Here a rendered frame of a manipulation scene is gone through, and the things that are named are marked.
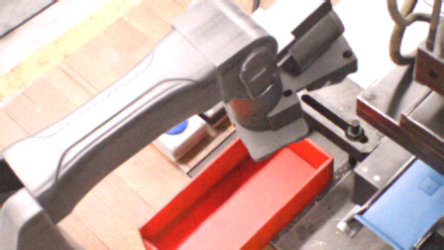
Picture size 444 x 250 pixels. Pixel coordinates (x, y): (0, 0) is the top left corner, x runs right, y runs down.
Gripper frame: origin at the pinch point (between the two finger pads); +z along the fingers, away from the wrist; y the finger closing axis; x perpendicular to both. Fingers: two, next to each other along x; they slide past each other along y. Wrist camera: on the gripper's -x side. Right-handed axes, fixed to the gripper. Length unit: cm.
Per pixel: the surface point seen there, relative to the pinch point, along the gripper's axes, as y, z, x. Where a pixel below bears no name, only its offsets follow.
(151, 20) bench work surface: 35.2, 29.5, 7.4
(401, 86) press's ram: -2.8, -0.4, -15.5
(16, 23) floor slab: 111, 134, 48
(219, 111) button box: 12.9, 21.8, 4.3
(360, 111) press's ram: -2.8, 0.9, -10.2
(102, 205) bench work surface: 7.5, 19.2, 24.9
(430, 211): -15.1, 12.1, -13.1
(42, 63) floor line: 92, 130, 46
